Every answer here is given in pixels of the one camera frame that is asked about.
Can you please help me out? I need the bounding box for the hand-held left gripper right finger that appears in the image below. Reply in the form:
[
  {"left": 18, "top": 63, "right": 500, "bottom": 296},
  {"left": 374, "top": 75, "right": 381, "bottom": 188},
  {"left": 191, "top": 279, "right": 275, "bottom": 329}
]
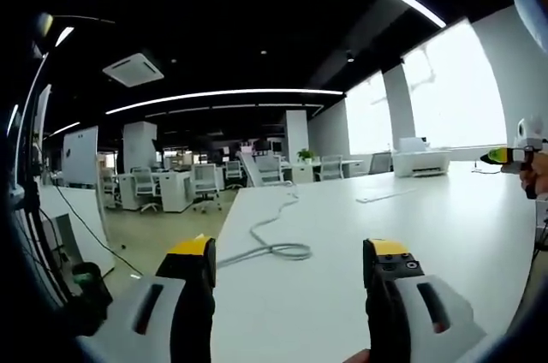
[{"left": 361, "top": 237, "right": 489, "bottom": 363}]

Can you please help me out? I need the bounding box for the white printer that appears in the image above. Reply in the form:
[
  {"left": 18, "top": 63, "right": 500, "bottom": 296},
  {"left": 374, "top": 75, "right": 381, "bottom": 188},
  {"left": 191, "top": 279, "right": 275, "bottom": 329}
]
[{"left": 392, "top": 136, "right": 453, "bottom": 178}]

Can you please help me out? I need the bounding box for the white ceiling air conditioner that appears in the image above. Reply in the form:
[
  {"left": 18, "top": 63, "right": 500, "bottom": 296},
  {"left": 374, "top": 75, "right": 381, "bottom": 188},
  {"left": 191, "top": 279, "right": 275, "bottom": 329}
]
[{"left": 102, "top": 52, "right": 166, "bottom": 88}]

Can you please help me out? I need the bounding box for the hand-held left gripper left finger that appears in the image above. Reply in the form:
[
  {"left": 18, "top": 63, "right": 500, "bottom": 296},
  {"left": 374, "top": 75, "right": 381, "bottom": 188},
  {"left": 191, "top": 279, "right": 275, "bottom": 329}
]
[{"left": 75, "top": 234, "right": 218, "bottom": 363}]

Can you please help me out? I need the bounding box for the flat white bar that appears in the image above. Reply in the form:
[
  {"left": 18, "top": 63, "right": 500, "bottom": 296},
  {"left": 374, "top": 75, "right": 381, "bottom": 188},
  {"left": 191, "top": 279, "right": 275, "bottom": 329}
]
[{"left": 355, "top": 186, "right": 419, "bottom": 204}]

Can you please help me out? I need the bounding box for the leaning white panel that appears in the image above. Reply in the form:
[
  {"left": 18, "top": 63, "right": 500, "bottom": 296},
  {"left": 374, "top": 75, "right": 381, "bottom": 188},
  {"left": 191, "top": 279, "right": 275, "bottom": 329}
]
[{"left": 237, "top": 151, "right": 263, "bottom": 187}]

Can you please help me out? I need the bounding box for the group of white office chairs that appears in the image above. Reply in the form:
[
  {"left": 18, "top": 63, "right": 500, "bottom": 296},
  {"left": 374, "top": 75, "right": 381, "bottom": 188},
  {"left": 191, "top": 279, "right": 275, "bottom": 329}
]
[{"left": 100, "top": 151, "right": 393, "bottom": 214}]

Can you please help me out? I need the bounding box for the white whiteboard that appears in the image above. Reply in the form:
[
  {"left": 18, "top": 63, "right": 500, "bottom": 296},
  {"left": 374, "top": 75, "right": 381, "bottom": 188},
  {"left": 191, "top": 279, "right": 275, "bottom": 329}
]
[{"left": 62, "top": 125, "right": 100, "bottom": 187}]

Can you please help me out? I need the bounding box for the person's left hand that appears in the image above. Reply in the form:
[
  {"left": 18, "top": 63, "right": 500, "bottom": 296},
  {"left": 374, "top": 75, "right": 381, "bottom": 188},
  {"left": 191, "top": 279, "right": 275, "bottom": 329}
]
[{"left": 329, "top": 348, "right": 373, "bottom": 363}]

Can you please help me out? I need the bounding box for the grey power strip cable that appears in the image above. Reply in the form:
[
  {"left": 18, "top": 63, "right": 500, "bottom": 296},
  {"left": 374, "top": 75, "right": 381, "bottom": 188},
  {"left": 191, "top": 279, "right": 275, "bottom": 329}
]
[{"left": 216, "top": 182, "right": 312, "bottom": 270}]

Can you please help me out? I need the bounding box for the black floor device green light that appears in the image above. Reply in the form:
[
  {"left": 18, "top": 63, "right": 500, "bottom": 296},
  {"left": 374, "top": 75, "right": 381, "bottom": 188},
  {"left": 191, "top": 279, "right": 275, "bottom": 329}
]
[{"left": 70, "top": 262, "right": 115, "bottom": 334}]

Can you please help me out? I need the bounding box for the thin black cable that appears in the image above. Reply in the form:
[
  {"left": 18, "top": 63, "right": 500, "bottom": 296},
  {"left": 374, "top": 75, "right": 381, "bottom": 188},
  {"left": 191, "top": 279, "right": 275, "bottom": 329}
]
[{"left": 470, "top": 159, "right": 502, "bottom": 175}]

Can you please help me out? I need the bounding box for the white table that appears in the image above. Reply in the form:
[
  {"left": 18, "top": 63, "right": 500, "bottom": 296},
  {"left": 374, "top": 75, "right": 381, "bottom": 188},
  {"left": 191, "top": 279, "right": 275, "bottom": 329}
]
[{"left": 209, "top": 161, "right": 540, "bottom": 363}]

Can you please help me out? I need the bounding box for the straight ceiling light strip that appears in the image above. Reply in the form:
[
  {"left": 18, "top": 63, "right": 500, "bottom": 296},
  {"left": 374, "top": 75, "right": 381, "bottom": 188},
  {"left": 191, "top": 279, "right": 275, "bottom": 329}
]
[{"left": 104, "top": 88, "right": 346, "bottom": 116}]

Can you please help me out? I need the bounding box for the short ceiling light strip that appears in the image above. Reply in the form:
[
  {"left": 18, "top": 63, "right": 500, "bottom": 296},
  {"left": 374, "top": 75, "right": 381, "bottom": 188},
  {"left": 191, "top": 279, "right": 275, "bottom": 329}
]
[{"left": 42, "top": 122, "right": 81, "bottom": 138}]

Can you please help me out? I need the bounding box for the person's right hand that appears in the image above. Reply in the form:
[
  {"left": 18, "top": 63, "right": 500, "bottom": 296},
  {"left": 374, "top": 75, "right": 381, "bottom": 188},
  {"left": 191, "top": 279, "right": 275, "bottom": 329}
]
[{"left": 520, "top": 160, "right": 548, "bottom": 197}]

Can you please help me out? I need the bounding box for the black stand pole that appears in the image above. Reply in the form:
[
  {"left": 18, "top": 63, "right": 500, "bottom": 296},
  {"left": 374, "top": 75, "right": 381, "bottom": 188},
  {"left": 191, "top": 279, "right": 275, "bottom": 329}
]
[{"left": 21, "top": 131, "right": 65, "bottom": 308}]

